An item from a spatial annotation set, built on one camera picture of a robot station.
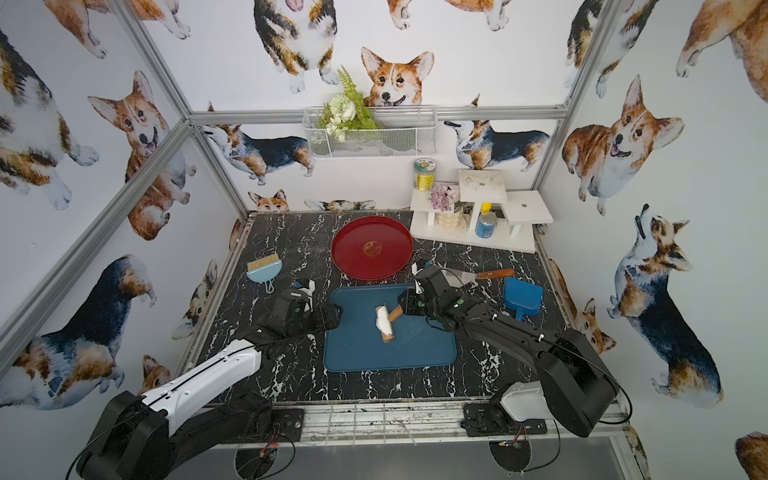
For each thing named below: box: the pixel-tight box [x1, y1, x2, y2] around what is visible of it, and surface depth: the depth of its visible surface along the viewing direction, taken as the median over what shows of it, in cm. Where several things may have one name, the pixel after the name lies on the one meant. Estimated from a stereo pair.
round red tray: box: [331, 216, 414, 281], surface depth 116 cm
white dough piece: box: [376, 305, 393, 335], surface depth 90 cm
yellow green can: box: [414, 157, 436, 192], surface depth 106 cm
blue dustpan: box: [502, 277, 544, 322], surface depth 100 cm
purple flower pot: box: [428, 185, 465, 229], surface depth 100 cm
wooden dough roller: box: [375, 304, 403, 343], surface depth 87 cm
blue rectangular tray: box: [323, 284, 457, 371], surface depth 88 cm
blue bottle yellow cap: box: [475, 202, 497, 239], surface depth 111 cm
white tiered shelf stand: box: [410, 169, 554, 254], surface depth 110 cm
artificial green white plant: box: [316, 65, 380, 143], surface depth 82 cm
